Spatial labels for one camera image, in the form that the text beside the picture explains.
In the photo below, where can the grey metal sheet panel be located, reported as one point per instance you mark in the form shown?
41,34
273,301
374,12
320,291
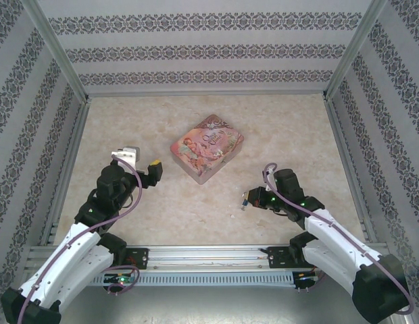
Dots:
213,307

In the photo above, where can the aluminium side rail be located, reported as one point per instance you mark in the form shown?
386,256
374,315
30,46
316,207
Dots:
72,152
344,152

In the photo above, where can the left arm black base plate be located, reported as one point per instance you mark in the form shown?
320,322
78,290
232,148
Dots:
138,258

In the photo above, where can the aluminium mounting rail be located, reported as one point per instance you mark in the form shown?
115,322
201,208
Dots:
206,256

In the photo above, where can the aluminium frame post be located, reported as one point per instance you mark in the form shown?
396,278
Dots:
54,47
356,47

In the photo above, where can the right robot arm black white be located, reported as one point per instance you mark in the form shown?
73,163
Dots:
338,249

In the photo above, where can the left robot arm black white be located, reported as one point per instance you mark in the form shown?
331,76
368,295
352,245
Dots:
71,263

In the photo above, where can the small blue padlock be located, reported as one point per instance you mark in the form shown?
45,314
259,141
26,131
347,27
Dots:
245,202

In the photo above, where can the pink decorated tin box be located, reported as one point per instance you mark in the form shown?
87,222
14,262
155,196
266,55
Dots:
207,148

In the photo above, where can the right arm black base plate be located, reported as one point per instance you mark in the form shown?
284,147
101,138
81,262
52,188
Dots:
278,258

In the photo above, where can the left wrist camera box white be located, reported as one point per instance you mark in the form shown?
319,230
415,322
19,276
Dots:
126,155

